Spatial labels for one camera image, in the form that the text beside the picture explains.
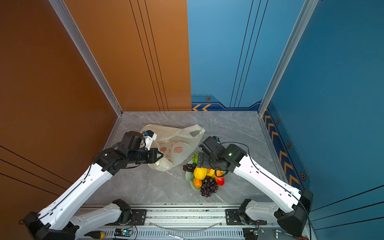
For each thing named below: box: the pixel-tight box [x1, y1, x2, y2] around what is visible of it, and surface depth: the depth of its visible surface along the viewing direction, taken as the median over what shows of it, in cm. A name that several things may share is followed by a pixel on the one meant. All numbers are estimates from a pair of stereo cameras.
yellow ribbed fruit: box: [193, 167, 207, 180], surface depth 77 cm
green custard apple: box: [192, 151, 200, 164], surface depth 85 cm
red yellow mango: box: [215, 176, 225, 186], surface depth 78 cm
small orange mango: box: [193, 178, 203, 189], surface depth 77 cm
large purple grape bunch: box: [200, 175, 219, 198], surface depth 77 cm
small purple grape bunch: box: [183, 163, 197, 173], surface depth 85 cm
